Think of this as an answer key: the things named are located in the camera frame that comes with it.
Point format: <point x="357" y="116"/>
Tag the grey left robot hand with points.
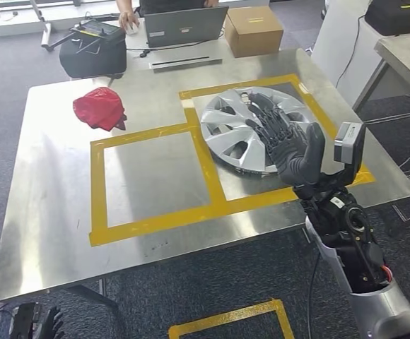
<point x="51" y="325"/>

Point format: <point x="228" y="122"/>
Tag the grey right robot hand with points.
<point x="293" y="154"/>

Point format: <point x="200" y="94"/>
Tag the grey plastic wheel hubcap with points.
<point x="226" y="131"/>

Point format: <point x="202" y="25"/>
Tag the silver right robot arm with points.
<point x="367" y="299"/>

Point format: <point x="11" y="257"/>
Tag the steel top workbench table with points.
<point x="49" y="187"/>
<point x="406" y="56"/>

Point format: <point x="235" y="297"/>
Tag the white partition panel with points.
<point x="332" y="47"/>

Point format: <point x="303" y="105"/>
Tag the brown cardboard box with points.
<point x="253" y="30"/>

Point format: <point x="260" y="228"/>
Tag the grey metal bar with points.
<point x="187" y="63"/>

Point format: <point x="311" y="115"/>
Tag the grey laptop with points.
<point x="185" y="25"/>

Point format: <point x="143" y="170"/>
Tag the black carrying case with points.
<point x="399" y="16"/>

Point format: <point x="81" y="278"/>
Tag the red crumpled cloth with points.
<point x="98" y="107"/>

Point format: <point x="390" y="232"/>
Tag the white computer mouse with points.
<point x="132" y="29"/>

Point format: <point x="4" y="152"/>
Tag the person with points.
<point x="127" y="16"/>

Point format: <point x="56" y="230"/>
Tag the black equipment bag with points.
<point x="91" y="58"/>

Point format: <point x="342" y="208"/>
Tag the black remote controller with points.
<point x="97" y="28"/>

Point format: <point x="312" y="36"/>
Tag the white metal stand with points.
<point x="45" y="35"/>

